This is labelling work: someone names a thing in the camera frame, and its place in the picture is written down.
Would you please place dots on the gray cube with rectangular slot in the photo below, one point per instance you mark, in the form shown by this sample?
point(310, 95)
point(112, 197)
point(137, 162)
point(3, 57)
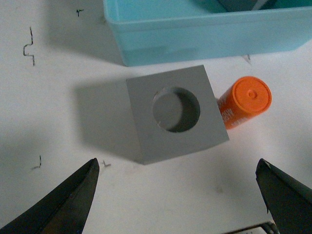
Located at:
point(246, 5)

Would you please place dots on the gray cube with round hole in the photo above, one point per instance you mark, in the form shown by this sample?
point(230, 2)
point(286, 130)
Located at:
point(152, 118)

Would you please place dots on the orange cylinder with white numbers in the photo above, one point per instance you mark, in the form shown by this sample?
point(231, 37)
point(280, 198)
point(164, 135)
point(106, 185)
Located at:
point(247, 98)

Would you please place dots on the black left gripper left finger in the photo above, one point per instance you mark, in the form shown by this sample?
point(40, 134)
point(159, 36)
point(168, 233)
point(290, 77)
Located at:
point(64, 210)

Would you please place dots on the light blue plastic box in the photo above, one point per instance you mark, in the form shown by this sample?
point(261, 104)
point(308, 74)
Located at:
point(161, 31)

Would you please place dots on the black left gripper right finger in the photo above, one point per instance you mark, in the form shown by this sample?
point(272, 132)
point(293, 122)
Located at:
point(288, 200)

